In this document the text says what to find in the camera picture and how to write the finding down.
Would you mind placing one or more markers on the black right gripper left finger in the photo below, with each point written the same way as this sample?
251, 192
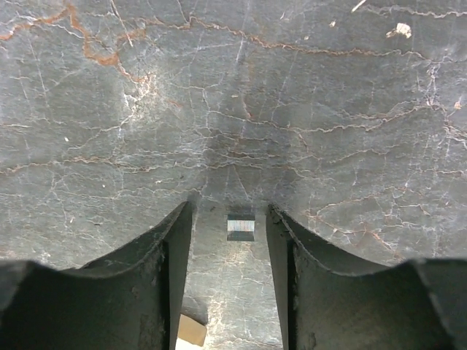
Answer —
130, 298

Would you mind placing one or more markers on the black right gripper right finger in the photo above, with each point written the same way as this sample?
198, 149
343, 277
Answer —
328, 298

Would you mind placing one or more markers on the small staple strip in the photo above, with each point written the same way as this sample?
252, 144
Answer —
240, 227

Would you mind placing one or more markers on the staple box with red label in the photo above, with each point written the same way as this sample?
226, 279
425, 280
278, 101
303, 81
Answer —
191, 333

